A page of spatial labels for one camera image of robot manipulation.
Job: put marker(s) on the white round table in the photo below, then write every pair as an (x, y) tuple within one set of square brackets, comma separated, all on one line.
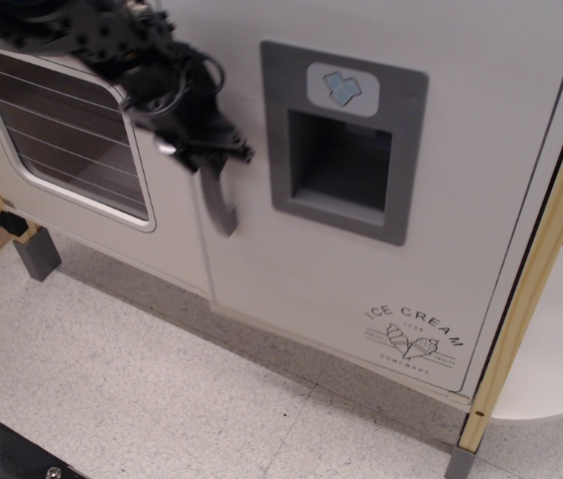
[(533, 390)]

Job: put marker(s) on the light wooden corner post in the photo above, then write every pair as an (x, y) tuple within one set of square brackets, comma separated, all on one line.
[(537, 264)]

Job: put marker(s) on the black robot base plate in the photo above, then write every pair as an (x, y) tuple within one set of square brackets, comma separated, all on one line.
[(20, 458)]

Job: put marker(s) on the grey oven door handle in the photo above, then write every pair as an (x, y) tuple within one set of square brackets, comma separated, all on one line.
[(31, 40)]

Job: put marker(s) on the grey right post foot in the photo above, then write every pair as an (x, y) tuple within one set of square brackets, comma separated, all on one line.
[(460, 464)]

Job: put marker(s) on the white toy oven door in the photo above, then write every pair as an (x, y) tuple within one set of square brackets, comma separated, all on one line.
[(72, 162)]

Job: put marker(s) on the grey post foot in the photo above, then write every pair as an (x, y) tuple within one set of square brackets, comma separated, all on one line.
[(460, 464), (39, 255)]

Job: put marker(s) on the white toy fridge door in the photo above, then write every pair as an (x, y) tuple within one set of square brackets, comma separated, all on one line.
[(425, 312)]

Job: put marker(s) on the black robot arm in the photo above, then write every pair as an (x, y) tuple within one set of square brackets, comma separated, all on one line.
[(169, 88)]

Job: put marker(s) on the grey left post foot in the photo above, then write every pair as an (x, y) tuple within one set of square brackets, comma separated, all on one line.
[(39, 255)]

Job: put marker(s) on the grey ice dispenser panel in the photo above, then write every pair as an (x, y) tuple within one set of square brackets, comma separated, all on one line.
[(343, 139)]

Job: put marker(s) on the grey fridge door handle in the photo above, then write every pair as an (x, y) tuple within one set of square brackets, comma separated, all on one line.
[(222, 215)]

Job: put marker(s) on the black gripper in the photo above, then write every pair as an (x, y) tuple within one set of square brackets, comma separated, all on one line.
[(191, 129)]

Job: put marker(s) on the black clamp knob left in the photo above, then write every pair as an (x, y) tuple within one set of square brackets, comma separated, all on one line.
[(13, 224)]

